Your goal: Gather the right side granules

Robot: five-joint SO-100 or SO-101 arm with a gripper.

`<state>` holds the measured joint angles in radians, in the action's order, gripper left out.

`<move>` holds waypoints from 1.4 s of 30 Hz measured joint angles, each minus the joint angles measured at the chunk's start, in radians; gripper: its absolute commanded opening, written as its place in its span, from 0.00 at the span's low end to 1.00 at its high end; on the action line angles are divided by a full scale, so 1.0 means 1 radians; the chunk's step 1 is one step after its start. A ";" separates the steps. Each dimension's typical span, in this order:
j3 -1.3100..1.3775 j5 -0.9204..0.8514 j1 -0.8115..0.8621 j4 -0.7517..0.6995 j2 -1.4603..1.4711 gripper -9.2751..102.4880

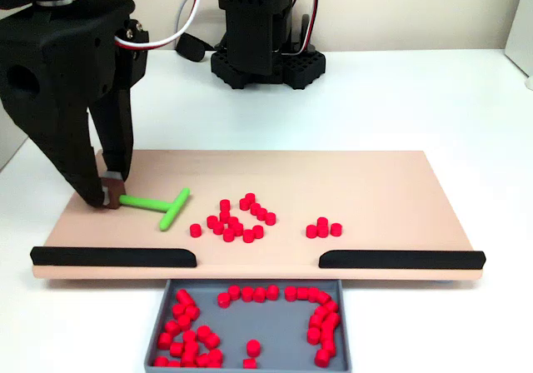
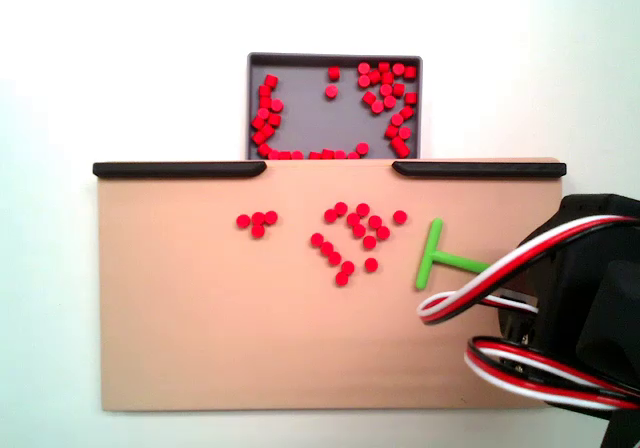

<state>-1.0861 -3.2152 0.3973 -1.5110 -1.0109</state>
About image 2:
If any green T-shaped pusher tool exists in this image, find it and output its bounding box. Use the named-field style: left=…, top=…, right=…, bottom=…
left=413, top=217, right=494, bottom=291

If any beige flat board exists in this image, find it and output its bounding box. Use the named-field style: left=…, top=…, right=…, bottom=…
left=94, top=156, right=569, bottom=413

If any grey rectangular tray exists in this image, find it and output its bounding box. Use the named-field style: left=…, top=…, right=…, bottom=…
left=246, top=51, right=424, bottom=161

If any red white black servo cable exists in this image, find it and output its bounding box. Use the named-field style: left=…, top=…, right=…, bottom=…
left=463, top=335, right=640, bottom=412
left=416, top=214, right=640, bottom=327

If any black edge rail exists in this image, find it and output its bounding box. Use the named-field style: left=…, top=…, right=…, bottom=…
left=391, top=159, right=569, bottom=181
left=91, top=160, right=268, bottom=180

